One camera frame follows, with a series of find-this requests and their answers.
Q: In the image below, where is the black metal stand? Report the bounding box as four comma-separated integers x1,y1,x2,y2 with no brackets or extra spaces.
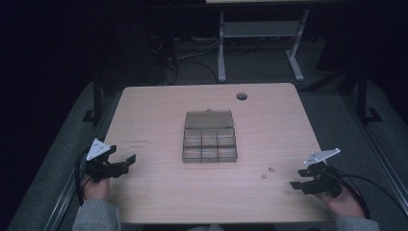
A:
81,68,104,125
355,65,384,125

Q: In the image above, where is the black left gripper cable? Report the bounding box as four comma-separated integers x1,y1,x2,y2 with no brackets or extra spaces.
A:
73,147,94,207

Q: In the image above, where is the bundle of floor cables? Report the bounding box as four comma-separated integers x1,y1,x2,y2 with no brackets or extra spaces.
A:
149,34,219,86

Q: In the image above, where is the person's right hand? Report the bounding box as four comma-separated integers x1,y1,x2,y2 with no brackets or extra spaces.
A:
319,185,366,219

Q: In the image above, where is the person's left hand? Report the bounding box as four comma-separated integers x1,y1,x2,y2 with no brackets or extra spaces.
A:
81,174,112,202

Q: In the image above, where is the thin black right gripper cable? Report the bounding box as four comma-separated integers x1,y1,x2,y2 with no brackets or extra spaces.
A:
338,173,408,219

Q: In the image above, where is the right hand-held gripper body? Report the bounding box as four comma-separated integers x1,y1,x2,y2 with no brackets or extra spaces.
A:
303,147,343,197

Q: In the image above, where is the metal floor rail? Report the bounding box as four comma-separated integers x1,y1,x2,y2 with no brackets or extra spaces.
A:
42,92,122,231
341,94,408,208

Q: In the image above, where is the clear plastic compartment box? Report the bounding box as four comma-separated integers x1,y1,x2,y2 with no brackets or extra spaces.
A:
181,109,239,165

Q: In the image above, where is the white metal desk frame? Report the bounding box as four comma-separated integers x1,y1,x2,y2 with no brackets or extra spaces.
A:
217,9,311,84

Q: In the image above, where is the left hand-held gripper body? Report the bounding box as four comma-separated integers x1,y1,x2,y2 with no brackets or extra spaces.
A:
84,138,129,183

